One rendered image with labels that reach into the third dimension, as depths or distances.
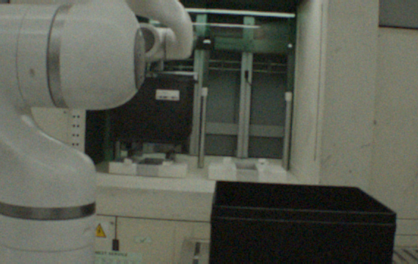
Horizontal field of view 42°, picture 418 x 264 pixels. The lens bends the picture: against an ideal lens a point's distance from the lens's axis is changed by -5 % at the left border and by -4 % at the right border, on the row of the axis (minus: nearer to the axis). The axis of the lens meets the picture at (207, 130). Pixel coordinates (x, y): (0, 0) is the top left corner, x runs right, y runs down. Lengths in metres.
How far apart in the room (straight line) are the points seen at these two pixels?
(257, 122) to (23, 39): 1.69
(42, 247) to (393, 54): 1.00
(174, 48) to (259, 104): 0.93
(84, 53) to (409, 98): 0.96
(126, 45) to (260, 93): 1.65
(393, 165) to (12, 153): 0.99
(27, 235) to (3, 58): 0.19
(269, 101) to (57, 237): 1.69
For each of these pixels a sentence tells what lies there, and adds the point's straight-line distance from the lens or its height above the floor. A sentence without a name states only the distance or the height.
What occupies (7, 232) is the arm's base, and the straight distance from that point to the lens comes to 0.65.
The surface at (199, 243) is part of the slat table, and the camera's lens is 1.32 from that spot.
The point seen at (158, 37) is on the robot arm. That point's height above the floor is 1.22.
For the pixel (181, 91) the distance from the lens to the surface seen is 1.54.
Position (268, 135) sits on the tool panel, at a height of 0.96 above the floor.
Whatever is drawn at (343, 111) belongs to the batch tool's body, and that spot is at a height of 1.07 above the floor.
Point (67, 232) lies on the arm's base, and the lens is 0.64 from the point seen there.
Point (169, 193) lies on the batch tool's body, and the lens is 1.36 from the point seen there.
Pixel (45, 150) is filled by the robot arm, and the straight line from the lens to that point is 0.64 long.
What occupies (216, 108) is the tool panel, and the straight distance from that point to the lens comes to 2.23.
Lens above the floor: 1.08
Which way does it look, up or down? 3 degrees down
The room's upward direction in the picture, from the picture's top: 3 degrees clockwise
